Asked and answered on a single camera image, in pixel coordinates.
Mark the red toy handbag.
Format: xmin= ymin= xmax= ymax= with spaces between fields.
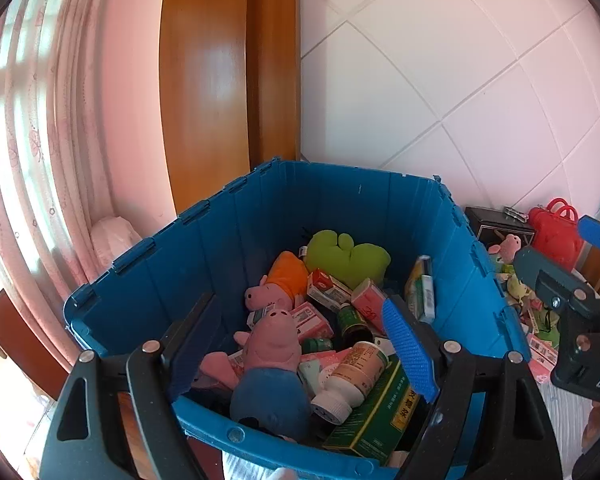
xmin=527 ymin=197 xmax=583 ymax=271

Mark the white cloth bundle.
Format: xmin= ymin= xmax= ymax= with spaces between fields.
xmin=91 ymin=215 xmax=143 ymax=273

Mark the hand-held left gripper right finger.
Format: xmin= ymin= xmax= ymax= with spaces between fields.
xmin=381 ymin=296 xmax=563 ymax=480

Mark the red and white medicine box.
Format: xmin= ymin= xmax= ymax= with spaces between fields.
xmin=307 ymin=269 xmax=353 ymax=311

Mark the dark green medicine box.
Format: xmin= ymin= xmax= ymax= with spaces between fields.
xmin=322 ymin=360 xmax=421 ymax=466

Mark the white pill bottle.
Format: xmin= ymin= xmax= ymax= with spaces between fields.
xmin=311 ymin=341 xmax=390 ymax=437

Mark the blue plastic storage bin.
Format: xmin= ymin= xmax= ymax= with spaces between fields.
xmin=62 ymin=159 xmax=531 ymax=480

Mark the white and green medicine box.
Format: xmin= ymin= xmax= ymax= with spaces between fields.
xmin=405 ymin=255 xmax=437 ymax=323

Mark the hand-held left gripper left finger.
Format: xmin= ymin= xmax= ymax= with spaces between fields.
xmin=39 ymin=291 xmax=216 ymax=480

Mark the pile of medicine boxes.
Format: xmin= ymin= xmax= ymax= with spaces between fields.
xmin=500 ymin=260 xmax=563 ymax=386

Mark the person's right hand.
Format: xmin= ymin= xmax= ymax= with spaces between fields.
xmin=582 ymin=402 xmax=600 ymax=455

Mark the green frog plush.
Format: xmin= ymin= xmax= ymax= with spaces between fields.
xmin=502 ymin=272 xmax=531 ymax=306

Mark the dark green glass bottle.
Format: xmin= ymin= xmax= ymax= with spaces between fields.
xmin=336 ymin=302 xmax=373 ymax=351

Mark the pink pig plush blue body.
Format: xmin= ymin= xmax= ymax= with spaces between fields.
xmin=200 ymin=309 xmax=313 ymax=441

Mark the black box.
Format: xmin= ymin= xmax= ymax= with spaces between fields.
xmin=465 ymin=206 xmax=536 ymax=251

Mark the pink sheer curtain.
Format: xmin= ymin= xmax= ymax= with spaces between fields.
xmin=0 ymin=0 xmax=146 ymax=386

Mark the dark wooden furniture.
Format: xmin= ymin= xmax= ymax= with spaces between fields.
xmin=0 ymin=290 xmax=71 ymax=401

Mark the wooden door frame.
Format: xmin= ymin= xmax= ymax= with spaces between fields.
xmin=159 ymin=0 xmax=301 ymax=213

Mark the lime green plush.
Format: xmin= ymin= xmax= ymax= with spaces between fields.
xmin=305 ymin=230 xmax=392 ymax=291

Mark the pink pig plush orange dress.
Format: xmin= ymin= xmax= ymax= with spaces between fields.
xmin=244 ymin=252 xmax=311 ymax=313

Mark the small green capped bottle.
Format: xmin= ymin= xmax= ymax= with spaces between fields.
xmin=301 ymin=337 xmax=333 ymax=356

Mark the small pink pig plush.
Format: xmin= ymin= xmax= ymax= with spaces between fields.
xmin=487 ymin=233 xmax=523 ymax=266

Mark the pink and white medicine box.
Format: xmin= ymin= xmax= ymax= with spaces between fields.
xmin=351 ymin=278 xmax=388 ymax=333

